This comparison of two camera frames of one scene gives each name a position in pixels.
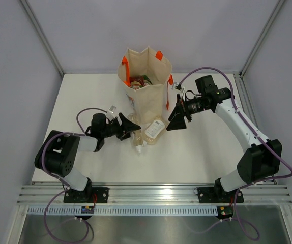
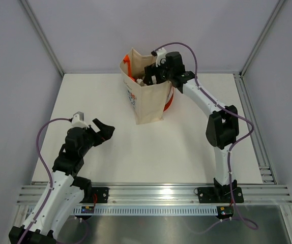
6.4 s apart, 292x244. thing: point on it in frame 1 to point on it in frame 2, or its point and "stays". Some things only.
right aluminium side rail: x=246 y=103 stays
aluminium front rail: x=157 y=195 stays
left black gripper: x=124 y=129 to x=106 y=131
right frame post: x=278 y=5 stays
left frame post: x=44 y=37 stays
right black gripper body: x=192 y=107 to x=162 y=74
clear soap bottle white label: x=153 y=130 to x=139 y=80
